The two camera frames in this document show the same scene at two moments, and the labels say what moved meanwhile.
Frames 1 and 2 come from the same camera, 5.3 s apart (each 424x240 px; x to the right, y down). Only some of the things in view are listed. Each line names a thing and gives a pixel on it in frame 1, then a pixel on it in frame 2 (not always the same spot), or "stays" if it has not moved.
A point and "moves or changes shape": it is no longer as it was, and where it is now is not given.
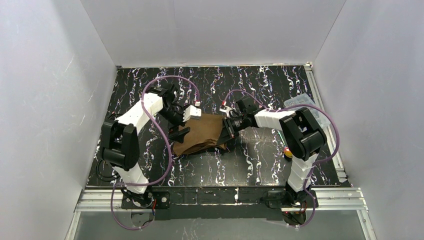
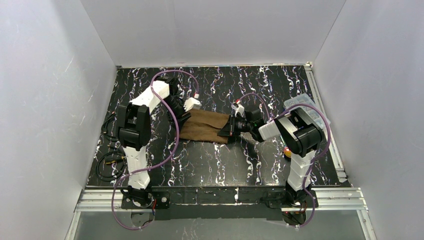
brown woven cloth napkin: x=204 y=131 moves or changes shape
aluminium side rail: x=329 y=129 stays
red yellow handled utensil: x=287 y=151 stays
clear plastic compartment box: x=320 y=117 stays
